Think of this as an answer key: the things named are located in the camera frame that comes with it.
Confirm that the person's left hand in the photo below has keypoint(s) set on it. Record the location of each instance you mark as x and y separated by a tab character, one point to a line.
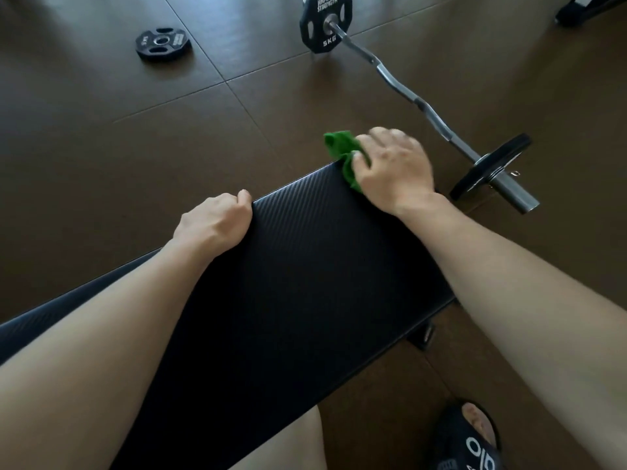
213	220

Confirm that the person's right hand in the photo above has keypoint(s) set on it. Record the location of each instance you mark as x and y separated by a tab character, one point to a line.
399	171

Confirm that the person's left thumb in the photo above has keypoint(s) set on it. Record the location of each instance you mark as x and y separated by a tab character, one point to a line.
241	198

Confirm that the person's right thumb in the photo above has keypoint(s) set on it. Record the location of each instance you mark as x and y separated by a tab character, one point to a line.
361	154

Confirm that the green cleaning cloth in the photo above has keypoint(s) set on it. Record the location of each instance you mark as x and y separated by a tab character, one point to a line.
343	151

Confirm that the black padded workout bench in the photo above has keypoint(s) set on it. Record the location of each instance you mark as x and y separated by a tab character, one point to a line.
303	283

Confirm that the person's left forearm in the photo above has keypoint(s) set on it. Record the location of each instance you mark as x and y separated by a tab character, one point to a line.
98	357

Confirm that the person's right forearm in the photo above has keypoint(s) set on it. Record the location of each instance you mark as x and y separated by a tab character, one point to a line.
529	308

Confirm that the silver curl barbell bar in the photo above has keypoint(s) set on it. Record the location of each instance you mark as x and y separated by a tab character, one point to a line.
421	105

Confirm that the black weight plate white print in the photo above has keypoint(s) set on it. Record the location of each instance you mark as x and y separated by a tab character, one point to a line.
323	24

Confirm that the small black weight plate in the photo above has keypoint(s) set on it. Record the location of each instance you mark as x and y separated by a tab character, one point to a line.
163	44

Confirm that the person's leg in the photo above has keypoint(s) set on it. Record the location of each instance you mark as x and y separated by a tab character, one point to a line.
289	443

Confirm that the black gym equipment base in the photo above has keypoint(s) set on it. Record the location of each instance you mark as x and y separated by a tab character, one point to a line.
585	8

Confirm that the person's foot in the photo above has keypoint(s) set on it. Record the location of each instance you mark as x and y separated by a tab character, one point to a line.
480	423

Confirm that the black slide sandal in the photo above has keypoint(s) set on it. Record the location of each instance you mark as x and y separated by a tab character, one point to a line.
455	445

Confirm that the black bench frame foot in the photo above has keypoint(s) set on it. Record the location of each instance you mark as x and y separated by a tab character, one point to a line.
423	336

